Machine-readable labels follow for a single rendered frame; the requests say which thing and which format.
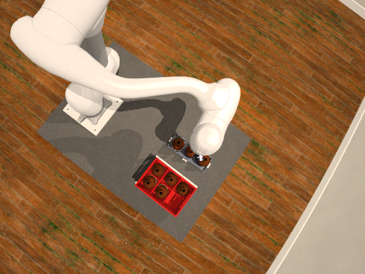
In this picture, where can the red plastic crate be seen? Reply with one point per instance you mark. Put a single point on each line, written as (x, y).
(173, 203)

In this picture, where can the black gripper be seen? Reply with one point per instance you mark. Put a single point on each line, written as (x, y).
(198, 157)

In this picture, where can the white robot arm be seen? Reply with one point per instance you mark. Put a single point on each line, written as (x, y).
(54, 40)

